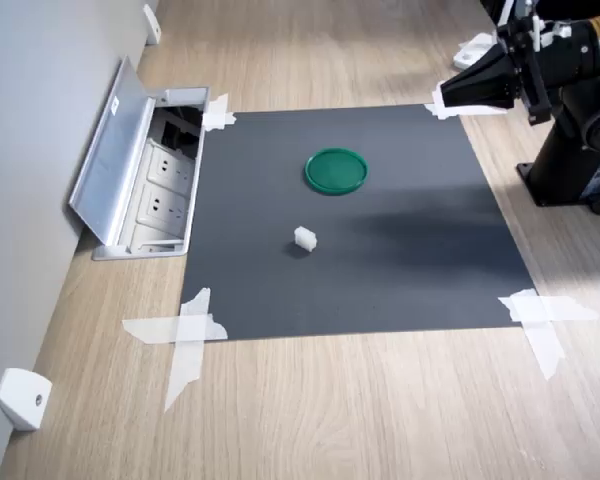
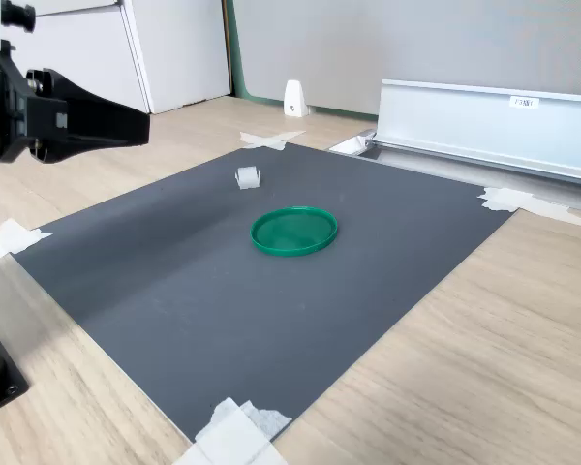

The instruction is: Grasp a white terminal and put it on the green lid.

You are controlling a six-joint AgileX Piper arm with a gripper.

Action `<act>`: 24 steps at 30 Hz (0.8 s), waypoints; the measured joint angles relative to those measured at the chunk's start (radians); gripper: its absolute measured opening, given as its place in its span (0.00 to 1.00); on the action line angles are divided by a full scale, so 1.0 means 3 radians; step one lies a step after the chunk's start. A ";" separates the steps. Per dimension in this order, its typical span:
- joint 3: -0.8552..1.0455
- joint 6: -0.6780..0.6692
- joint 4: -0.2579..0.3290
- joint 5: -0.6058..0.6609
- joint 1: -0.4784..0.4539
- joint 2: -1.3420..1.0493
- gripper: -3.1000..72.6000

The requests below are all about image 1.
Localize round green lid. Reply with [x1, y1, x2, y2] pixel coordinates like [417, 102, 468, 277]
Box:
[304, 147, 370, 197]

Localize small white plastic terminal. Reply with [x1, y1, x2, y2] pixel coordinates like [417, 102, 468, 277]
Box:
[293, 225, 317, 251]

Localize dark grey mat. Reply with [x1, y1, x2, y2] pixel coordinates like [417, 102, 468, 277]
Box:
[179, 103, 537, 342]

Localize small white taped bracket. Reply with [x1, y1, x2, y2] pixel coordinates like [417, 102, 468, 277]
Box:
[453, 33, 497, 70]

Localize white corner bracket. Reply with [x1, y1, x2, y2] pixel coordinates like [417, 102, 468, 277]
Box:
[0, 368, 53, 432]
[142, 3, 162, 46]

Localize silver cable duct with sockets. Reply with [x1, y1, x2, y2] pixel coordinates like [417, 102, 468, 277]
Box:
[68, 55, 211, 261]

